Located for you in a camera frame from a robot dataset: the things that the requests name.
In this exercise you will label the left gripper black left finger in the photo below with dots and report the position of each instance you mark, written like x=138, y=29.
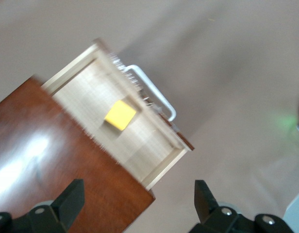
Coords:
x=67, y=206

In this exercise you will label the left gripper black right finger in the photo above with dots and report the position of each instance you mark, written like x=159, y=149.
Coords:
x=209, y=213

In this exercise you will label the yellow wooden block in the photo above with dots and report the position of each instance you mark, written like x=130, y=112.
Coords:
x=120, y=115

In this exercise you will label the dark brown wooden box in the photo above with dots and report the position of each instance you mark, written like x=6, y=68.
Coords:
x=54, y=150

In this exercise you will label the brown table cover sheet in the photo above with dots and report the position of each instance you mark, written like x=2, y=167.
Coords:
x=224, y=60

